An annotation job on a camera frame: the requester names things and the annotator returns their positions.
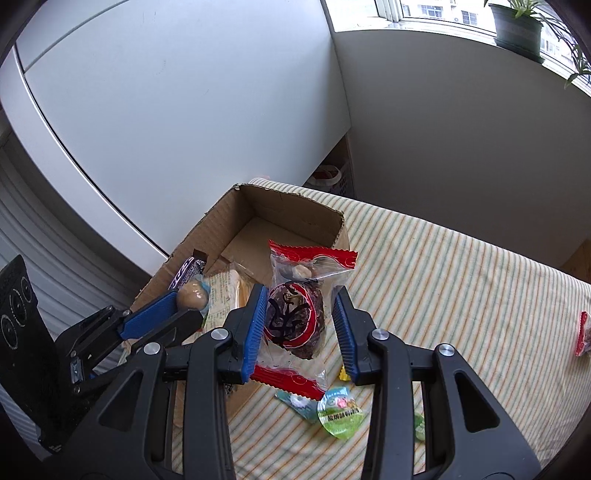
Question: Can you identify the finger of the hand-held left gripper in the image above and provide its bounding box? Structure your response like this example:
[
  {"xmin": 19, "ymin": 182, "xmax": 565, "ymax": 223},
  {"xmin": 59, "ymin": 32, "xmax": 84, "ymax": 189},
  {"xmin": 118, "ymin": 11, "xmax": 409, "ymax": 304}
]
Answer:
[
  {"xmin": 58, "ymin": 291, "xmax": 185, "ymax": 358},
  {"xmin": 69, "ymin": 310, "xmax": 205, "ymax": 393}
]

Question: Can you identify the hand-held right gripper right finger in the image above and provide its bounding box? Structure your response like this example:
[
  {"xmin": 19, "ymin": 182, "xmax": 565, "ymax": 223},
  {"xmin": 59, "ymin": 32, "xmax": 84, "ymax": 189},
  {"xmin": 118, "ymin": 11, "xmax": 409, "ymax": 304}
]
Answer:
[{"xmin": 333, "ymin": 286, "xmax": 543, "ymax": 480}]

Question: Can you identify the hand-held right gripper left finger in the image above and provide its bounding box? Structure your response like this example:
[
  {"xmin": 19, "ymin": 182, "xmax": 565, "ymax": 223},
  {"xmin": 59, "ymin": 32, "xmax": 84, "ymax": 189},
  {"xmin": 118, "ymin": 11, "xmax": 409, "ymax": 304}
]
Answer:
[{"xmin": 34, "ymin": 284, "xmax": 269, "ymax": 480}]

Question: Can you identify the red-sealed clear snack packet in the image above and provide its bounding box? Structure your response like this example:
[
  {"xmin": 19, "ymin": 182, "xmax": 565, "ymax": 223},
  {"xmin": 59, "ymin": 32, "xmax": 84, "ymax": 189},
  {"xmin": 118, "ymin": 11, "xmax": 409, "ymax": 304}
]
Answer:
[
  {"xmin": 253, "ymin": 239, "xmax": 358, "ymax": 401},
  {"xmin": 575, "ymin": 311, "xmax": 591, "ymax": 358}
]

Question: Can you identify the brown braised egg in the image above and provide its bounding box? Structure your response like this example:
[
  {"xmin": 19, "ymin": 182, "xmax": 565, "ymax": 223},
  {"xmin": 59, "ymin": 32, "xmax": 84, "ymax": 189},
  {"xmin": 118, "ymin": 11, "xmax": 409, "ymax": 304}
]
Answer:
[{"xmin": 177, "ymin": 281, "xmax": 211, "ymax": 311}]

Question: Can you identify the clear bread packet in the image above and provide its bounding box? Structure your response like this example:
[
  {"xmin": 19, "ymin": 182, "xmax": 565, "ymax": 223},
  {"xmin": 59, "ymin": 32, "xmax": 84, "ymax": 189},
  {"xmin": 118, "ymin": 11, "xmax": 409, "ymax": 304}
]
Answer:
[{"xmin": 198, "ymin": 262, "xmax": 256, "ymax": 330}]

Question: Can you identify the purple brown snack bar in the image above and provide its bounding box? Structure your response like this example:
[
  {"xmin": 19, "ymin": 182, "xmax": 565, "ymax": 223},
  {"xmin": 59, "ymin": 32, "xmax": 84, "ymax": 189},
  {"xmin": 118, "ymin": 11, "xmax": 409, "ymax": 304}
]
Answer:
[{"xmin": 170, "ymin": 249, "xmax": 208, "ymax": 291}]

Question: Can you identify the cardboard box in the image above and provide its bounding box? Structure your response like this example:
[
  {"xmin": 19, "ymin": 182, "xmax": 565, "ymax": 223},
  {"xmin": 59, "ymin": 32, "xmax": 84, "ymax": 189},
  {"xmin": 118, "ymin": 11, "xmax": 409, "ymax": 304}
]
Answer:
[{"xmin": 129, "ymin": 183, "xmax": 350, "ymax": 416}]

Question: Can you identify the teal wrapped candy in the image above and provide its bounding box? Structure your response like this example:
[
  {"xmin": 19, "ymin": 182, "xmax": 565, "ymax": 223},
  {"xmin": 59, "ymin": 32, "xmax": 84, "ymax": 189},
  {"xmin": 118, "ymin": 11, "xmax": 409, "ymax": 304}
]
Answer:
[{"xmin": 274, "ymin": 390, "xmax": 319, "ymax": 420}]

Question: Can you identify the striped tablecloth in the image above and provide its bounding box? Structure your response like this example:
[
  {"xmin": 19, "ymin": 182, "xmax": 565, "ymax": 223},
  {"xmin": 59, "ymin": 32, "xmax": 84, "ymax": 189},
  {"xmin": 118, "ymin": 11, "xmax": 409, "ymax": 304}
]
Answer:
[{"xmin": 171, "ymin": 178, "xmax": 591, "ymax": 480}]

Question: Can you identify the white plastic basket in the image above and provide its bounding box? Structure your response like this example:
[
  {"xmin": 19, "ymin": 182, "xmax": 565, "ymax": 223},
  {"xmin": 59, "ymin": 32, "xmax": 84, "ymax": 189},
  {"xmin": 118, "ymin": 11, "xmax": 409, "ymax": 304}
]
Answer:
[{"xmin": 309, "ymin": 159, "xmax": 355, "ymax": 197}]

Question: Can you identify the white cabinet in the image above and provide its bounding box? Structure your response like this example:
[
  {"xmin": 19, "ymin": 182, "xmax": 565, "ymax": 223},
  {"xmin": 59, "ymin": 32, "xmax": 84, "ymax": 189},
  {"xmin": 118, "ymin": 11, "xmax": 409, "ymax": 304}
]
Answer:
[{"xmin": 14, "ymin": 0, "xmax": 352, "ymax": 278}]

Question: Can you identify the white framed window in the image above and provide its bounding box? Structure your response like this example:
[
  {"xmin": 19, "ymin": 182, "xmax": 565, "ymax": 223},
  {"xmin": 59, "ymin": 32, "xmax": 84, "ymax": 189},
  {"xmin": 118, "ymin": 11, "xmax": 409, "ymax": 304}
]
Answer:
[{"xmin": 323, "ymin": 0, "xmax": 591, "ymax": 93}]

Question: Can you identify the potted spider plant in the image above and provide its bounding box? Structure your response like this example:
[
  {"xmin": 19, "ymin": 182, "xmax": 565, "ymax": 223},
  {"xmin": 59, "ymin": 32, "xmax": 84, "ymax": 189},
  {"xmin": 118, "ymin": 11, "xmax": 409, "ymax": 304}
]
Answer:
[{"xmin": 482, "ymin": 0, "xmax": 591, "ymax": 90}]

